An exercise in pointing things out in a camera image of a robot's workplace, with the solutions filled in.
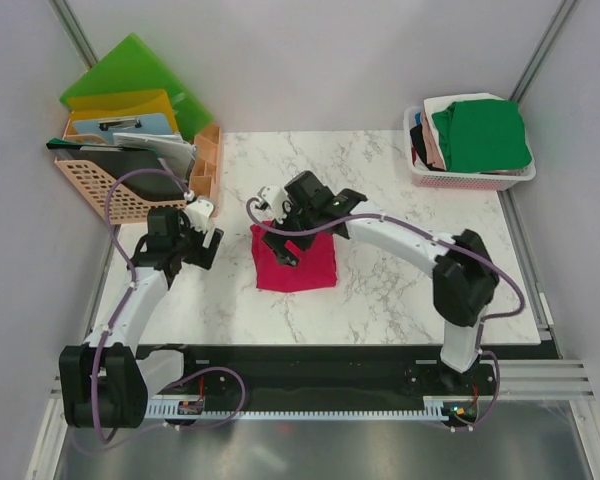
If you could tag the black folder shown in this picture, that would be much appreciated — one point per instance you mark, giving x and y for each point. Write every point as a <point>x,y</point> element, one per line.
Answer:
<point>118,161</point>

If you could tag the green t shirt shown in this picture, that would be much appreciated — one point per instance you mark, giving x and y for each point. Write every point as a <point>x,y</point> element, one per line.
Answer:
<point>481,136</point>

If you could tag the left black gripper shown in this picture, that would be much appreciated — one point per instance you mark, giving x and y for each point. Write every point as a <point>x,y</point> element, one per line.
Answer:
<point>206,254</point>

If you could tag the pink red t shirt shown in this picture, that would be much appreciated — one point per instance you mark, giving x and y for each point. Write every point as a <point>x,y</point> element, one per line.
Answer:
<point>316,269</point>

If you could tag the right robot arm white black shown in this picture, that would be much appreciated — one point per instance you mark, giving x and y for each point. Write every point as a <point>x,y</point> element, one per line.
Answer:
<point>462,286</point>

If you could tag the aluminium frame rail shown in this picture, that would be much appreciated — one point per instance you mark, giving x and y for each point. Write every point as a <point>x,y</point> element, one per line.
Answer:
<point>517,378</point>

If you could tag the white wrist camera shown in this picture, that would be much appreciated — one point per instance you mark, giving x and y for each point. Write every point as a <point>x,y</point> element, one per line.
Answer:
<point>275,199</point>
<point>199,213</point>

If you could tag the green plastic folder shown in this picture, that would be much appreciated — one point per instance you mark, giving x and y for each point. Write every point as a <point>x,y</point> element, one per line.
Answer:
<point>132,66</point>

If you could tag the white slotted cable duct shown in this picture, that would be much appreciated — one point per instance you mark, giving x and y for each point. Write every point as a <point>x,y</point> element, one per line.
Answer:
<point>180,409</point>

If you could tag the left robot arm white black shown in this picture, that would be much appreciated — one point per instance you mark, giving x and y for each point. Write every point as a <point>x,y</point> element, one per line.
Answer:
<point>103,383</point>

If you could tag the right aluminium corner post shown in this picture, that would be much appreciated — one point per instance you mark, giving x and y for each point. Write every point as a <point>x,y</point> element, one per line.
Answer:
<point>551,35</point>

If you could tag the black t shirt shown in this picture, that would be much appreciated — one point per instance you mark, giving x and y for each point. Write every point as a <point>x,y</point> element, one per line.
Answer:
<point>417,141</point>

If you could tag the yellow plastic folder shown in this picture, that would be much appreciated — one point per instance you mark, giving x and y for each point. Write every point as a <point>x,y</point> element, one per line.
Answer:
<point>123,104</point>

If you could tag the beige t shirt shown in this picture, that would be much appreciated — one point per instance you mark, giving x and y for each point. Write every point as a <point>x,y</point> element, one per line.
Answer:
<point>434,158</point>

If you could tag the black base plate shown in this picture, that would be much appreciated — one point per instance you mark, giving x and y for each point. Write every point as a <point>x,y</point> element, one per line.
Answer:
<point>325,378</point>

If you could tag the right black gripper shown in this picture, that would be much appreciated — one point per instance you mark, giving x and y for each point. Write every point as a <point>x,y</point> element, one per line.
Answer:
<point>279,239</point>

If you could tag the white plastic laundry basket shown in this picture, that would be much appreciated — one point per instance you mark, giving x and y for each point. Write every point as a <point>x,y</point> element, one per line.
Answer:
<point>421,176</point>

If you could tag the white t shirt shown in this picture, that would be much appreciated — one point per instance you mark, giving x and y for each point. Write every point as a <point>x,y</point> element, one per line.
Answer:
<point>483,96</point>

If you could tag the left aluminium corner post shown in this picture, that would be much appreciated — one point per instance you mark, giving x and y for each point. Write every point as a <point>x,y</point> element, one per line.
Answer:
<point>72,27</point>

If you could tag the white paper documents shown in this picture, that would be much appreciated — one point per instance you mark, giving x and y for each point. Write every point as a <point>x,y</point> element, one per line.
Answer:
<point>173,151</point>

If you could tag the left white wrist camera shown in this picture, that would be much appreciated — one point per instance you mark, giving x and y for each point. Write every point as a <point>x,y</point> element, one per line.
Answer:
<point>199,213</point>

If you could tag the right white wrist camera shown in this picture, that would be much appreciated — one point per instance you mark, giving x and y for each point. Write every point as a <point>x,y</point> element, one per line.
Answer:
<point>275,199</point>

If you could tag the aluminium corner post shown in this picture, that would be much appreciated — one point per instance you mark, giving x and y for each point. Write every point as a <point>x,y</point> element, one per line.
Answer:
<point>72,27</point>
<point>551,35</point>

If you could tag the blue clipboard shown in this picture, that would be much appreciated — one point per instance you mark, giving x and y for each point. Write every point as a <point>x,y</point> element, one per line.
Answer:
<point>153,123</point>

